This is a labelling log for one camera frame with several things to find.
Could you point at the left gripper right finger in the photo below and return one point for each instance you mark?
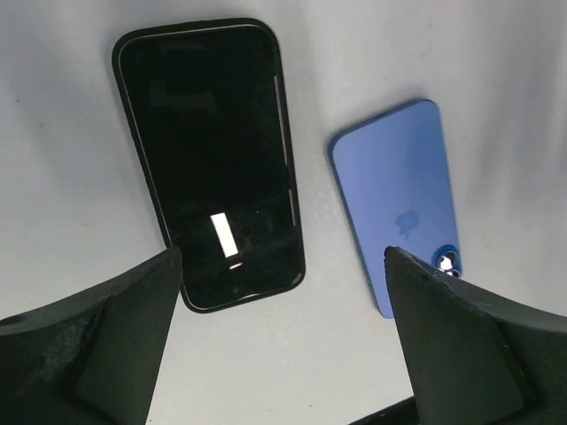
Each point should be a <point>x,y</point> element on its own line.
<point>474,357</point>

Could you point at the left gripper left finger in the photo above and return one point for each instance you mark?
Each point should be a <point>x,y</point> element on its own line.
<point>93,357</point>

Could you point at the blue phone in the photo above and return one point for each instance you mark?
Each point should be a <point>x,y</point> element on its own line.
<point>394,182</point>

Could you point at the black cased phone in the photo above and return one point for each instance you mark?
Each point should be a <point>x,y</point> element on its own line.
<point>206,107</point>

